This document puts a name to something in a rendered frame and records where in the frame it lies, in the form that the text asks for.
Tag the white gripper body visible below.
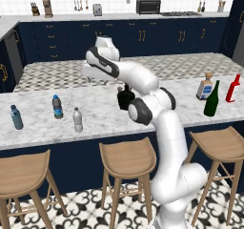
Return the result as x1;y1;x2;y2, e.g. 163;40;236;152
81;59;117;83

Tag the navy base cupboard run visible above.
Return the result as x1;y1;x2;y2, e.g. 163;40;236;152
17;17;231;65

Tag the dark plastic bottle blue cap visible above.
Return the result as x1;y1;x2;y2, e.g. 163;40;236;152
51;94;64;120

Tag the clear plastic bottle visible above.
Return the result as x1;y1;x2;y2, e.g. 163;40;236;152
72;107;84;134

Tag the silver toaster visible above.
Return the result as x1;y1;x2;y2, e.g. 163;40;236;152
91;3;103;17

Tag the brown coffee grinder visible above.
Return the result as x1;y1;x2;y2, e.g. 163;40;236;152
42;0;54;19

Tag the grey dishwasher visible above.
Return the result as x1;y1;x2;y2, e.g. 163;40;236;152
4;29;25;85

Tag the black toaster oven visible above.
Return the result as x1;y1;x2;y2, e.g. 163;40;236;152
135;0;162;15

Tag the wooden knife block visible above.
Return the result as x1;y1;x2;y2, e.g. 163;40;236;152
30;2;41;17

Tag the blue-tinted plastic bottle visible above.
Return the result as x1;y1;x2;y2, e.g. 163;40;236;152
10;104;25;131

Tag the wooden bar stool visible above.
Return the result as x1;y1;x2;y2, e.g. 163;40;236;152
98;136;157;229
185;125;244;227
0;149;69;229

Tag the navy island cabinet base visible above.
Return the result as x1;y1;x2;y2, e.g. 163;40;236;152
0;120;244;205

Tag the black gas hob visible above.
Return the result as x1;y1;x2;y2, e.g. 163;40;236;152
159;10;203;17

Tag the square glass bottle blue label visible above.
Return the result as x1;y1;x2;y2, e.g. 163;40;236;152
195;72;214;101

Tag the green glass bottle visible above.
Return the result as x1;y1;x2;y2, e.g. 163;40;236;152
203;79;221;117

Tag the red glass bottle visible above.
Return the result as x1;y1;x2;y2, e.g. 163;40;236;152
225;73;242;104

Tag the grey pot with utensils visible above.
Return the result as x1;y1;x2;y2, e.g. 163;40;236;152
216;0;227;13

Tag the navy side cupboard gold handle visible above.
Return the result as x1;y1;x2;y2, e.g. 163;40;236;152
0;37;17;94

